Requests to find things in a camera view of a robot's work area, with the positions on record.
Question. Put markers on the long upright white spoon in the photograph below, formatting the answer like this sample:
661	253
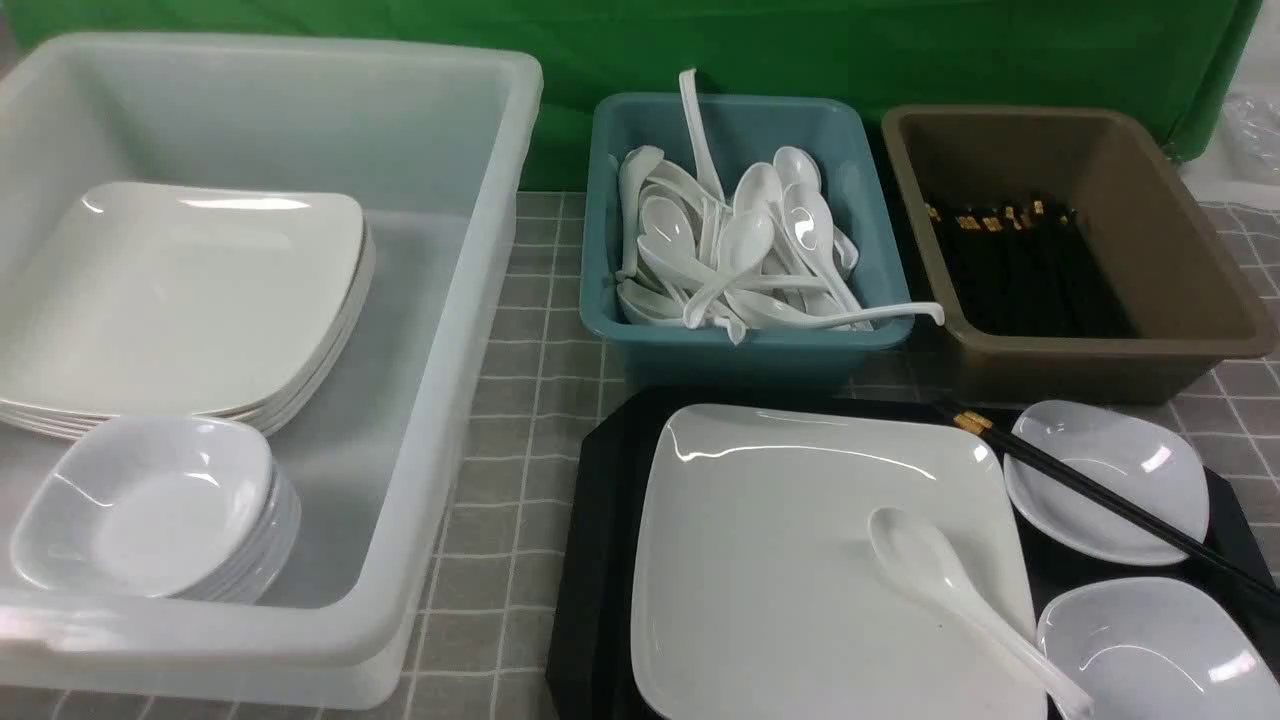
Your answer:
706	173

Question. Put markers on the white spoon over bin edge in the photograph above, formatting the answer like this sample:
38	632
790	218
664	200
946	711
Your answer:
763	311

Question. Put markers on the brown plastic chopstick bin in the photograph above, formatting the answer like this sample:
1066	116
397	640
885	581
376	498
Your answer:
1187	296

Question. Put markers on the pile of white spoons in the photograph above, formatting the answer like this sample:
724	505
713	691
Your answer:
683	250

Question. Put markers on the stack of white bowls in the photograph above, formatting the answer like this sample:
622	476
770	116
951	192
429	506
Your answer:
184	507

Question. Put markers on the grey checked tablecloth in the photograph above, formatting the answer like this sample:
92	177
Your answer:
479	635

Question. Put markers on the white bowl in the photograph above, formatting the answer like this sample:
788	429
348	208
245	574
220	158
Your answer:
1141	461
1156	648

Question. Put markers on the white square rice plate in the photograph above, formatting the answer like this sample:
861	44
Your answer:
756	594

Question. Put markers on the teal plastic spoon bin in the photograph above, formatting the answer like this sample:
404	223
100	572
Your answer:
741	129

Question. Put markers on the white ceramic soup spoon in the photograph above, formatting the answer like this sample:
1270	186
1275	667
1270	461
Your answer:
917	556

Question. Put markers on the pile of black chopsticks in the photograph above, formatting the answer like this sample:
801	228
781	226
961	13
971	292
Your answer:
1024	268

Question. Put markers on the green backdrop cloth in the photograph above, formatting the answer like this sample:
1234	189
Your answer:
1167	64

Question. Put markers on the large translucent white tub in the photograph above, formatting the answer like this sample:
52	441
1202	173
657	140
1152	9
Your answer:
430	140

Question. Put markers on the black chopstick pair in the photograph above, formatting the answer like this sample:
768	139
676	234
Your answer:
1264	595

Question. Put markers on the black plastic serving tray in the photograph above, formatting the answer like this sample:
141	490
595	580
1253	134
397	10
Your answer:
588	665

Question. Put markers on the stack of white square plates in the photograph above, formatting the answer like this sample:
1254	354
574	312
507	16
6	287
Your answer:
155	299

